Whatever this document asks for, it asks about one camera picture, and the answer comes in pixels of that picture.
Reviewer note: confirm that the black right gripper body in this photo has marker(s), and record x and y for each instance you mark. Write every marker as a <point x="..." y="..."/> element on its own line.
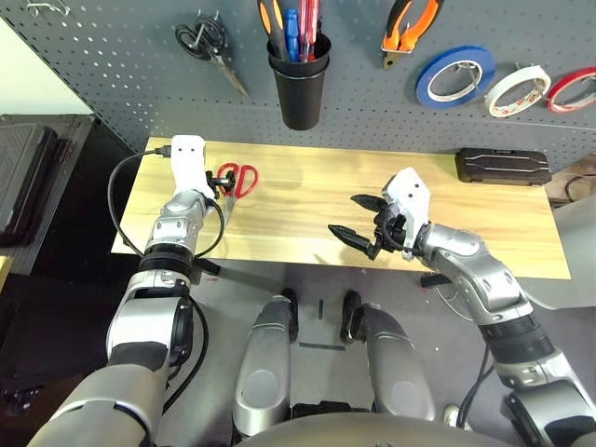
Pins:
<point x="391" y="230"/>

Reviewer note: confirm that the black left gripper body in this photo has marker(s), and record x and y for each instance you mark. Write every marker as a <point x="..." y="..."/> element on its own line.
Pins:
<point x="213" y="184"/>

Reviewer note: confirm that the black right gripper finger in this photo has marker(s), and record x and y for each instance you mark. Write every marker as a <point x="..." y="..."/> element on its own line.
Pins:
<point x="370" y="203"/>
<point x="354" y="239"/>

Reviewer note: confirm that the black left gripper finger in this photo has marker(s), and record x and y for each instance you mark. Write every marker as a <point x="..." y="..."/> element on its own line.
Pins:
<point x="227" y="179"/>

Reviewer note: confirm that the white tape roll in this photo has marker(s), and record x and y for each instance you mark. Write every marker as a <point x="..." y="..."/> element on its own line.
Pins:
<point x="493" y="100"/>

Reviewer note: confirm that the orange black screwdriver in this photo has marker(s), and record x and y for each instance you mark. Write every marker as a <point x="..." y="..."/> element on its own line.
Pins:
<point x="270" y="18"/>

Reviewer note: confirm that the orange black pliers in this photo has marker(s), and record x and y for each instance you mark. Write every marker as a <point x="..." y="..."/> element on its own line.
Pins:
<point x="396" y="32"/>

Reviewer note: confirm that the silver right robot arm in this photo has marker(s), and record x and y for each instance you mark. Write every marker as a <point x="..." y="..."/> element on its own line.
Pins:
<point x="470" y="265"/>

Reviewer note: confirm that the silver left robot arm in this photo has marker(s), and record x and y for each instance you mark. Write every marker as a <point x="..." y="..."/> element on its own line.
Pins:
<point x="172" y="228"/>

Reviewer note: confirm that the grey metal pegboard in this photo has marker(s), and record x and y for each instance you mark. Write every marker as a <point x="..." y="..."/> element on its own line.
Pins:
<point x="139" y="70"/>

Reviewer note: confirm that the black robot right foot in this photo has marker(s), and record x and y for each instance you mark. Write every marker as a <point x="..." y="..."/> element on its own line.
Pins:
<point x="351" y="316"/>

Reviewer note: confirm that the black robot foot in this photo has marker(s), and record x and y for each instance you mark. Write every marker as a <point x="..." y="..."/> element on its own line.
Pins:
<point x="351" y="316"/>
<point x="289" y="316"/>

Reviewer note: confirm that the black robot left foot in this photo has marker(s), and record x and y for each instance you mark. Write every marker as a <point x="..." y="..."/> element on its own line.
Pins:
<point x="289" y="316"/>

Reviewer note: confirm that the black plastic cup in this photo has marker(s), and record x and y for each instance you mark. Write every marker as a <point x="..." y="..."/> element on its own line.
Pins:
<point x="323" y="53"/>
<point x="300" y="102"/>

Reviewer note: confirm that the blue tape roll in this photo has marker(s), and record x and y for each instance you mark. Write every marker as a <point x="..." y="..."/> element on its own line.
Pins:
<point x="423" y="90"/>

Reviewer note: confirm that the black tool case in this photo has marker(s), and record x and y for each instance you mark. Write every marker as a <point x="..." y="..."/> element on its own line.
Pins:
<point x="503" y="167"/>

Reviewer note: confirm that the silver robot right leg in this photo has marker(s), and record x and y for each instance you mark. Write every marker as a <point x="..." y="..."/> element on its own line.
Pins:
<point x="396" y="372"/>

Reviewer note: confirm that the silver robot leg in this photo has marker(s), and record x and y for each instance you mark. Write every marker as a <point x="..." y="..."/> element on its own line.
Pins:
<point x="263" y="372"/>
<point x="396" y="372"/>

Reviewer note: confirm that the silver robot left leg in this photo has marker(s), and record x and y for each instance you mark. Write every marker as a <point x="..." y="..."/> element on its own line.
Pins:
<point x="263" y="372"/>

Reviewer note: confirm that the red transparent screwdriver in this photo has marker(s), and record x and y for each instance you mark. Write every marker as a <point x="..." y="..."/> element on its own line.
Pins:
<point x="308" y="23"/>

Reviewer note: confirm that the black aluminium flight case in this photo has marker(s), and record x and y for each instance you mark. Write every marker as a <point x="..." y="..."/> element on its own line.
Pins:
<point x="37" y="177"/>

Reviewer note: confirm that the white sneaker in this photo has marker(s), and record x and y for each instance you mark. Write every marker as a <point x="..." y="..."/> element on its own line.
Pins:
<point x="451" y="414"/>

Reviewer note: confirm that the grey robot torso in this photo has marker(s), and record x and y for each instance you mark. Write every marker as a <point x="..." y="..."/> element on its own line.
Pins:
<point x="372" y="433"/>

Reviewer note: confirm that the red tape roll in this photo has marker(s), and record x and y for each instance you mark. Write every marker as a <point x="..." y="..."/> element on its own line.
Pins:
<point x="554" y="100"/>

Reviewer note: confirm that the black wheeled case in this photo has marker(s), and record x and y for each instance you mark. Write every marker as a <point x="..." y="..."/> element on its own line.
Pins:
<point x="56" y="335"/>

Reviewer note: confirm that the yellow board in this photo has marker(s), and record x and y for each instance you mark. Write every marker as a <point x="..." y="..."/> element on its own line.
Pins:
<point x="4" y="272"/>

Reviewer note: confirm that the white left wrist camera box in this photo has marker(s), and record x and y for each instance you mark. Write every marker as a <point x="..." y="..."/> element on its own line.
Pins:
<point x="188" y="163"/>

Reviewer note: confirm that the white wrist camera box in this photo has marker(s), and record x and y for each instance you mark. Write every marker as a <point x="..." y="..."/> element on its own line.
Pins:
<point x="188" y="163"/>
<point x="410" y="200"/>

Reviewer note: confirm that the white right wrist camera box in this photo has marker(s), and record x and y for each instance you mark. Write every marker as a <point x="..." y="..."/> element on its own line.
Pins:
<point x="410" y="200"/>

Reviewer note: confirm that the black table frame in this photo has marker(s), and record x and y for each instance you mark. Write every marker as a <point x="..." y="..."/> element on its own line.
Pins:
<point x="233" y="274"/>

